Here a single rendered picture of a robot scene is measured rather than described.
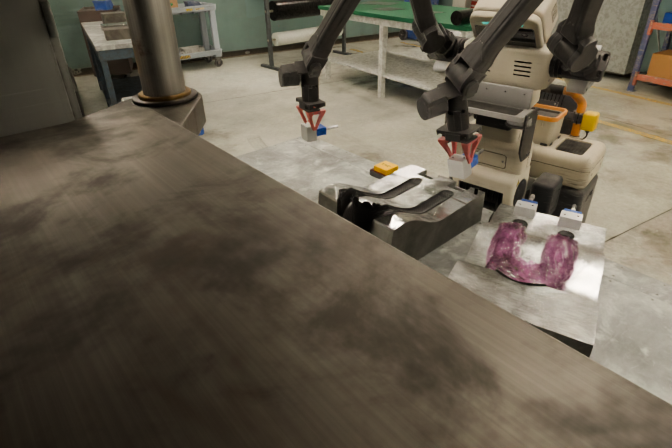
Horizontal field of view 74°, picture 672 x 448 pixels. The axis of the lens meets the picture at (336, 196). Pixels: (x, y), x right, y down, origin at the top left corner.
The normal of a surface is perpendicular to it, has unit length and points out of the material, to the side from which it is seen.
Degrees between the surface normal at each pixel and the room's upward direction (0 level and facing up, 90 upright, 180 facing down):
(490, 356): 0
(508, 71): 98
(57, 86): 90
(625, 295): 0
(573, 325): 0
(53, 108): 90
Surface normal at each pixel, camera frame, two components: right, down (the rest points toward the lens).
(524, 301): -0.02, -0.88
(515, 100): -0.65, 0.37
